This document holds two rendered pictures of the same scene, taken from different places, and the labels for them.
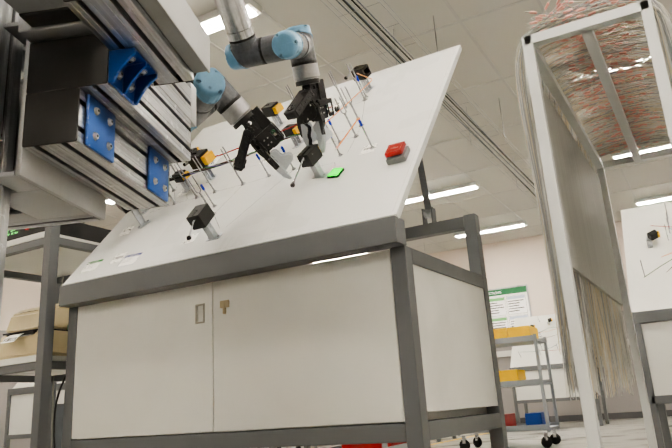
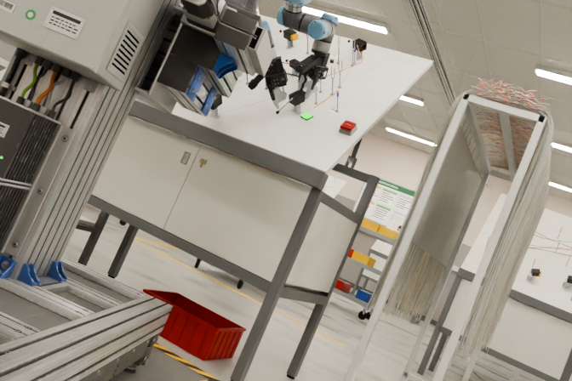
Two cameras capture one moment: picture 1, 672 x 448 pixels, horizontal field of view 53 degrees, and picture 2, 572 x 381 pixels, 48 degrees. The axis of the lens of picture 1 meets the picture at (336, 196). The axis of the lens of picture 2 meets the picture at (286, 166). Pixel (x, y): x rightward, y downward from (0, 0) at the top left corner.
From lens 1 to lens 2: 0.90 m
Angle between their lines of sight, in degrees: 13
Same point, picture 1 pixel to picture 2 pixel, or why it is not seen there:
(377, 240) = (307, 180)
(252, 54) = (294, 23)
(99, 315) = not seen: hidden behind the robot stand
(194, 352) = (172, 179)
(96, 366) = not seen: hidden behind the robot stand
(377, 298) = (291, 210)
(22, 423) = not seen: outside the picture
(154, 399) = (135, 191)
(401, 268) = (312, 201)
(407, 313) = (302, 228)
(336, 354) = (253, 227)
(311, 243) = (271, 159)
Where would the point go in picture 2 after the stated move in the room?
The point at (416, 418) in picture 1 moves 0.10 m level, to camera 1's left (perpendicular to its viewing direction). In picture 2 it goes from (277, 283) to (254, 273)
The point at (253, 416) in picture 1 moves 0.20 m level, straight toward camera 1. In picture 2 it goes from (190, 233) to (193, 239)
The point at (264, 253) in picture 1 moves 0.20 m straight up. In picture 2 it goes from (241, 148) to (260, 103)
